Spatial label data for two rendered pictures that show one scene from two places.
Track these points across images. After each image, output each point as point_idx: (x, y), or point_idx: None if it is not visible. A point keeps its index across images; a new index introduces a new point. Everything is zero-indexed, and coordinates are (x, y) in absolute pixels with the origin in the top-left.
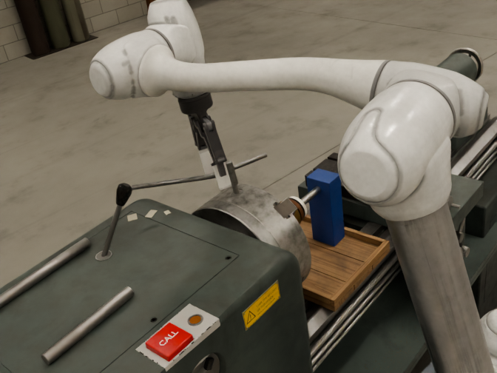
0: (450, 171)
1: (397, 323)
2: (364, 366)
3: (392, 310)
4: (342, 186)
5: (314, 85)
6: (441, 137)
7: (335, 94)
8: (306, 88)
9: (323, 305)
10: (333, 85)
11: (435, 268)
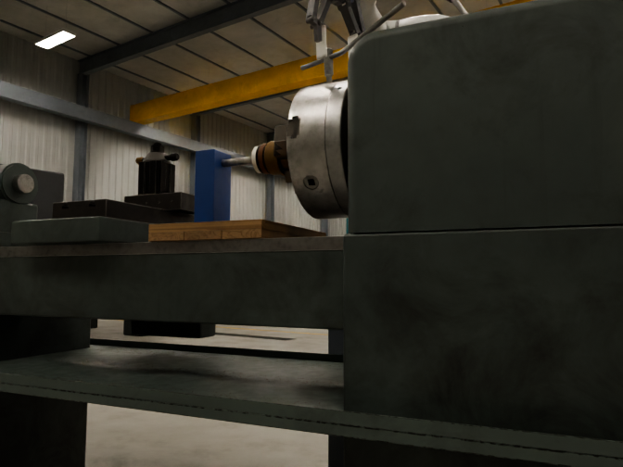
0: None
1: (218, 360)
2: (285, 365)
3: (197, 361)
4: (149, 208)
5: (375, 6)
6: None
7: (376, 18)
8: (374, 6)
9: None
10: (377, 11)
11: None
